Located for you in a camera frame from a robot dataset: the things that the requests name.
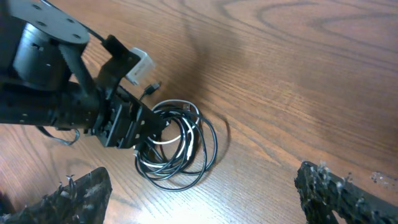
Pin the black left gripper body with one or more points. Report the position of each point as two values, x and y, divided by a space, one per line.
127 121

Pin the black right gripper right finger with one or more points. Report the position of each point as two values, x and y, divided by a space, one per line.
324 197

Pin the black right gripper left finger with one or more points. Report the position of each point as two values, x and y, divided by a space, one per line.
84 200

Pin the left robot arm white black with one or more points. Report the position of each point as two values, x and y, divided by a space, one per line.
45 82

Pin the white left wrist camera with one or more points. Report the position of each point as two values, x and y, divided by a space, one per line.
144 66

